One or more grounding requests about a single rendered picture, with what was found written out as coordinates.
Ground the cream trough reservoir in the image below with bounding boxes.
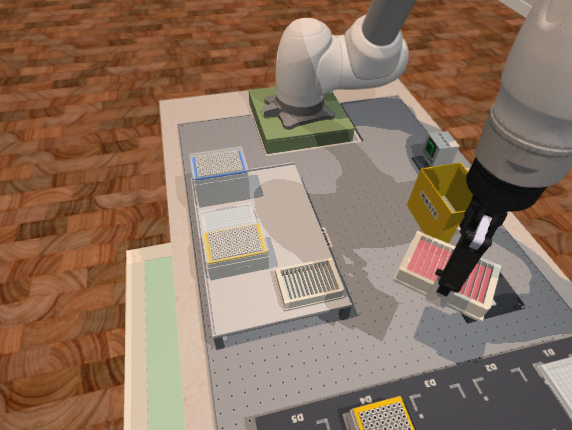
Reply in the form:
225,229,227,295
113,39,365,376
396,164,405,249
275,257,344,312

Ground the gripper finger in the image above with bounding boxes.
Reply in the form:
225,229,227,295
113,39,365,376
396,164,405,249
425,200,508,309
448,195,478,247

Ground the white flat shelf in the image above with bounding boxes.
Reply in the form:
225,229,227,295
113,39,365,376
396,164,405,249
191,162,352,350

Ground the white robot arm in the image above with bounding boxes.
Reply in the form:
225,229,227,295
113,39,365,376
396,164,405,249
262,0,572,188

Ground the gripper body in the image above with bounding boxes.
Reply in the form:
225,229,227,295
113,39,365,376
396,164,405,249
466,157,547,231

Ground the dark grey square pad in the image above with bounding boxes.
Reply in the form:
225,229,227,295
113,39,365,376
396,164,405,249
461,272,526,323

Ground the yellow tip rack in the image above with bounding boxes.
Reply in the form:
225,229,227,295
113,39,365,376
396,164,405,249
346,396,414,430

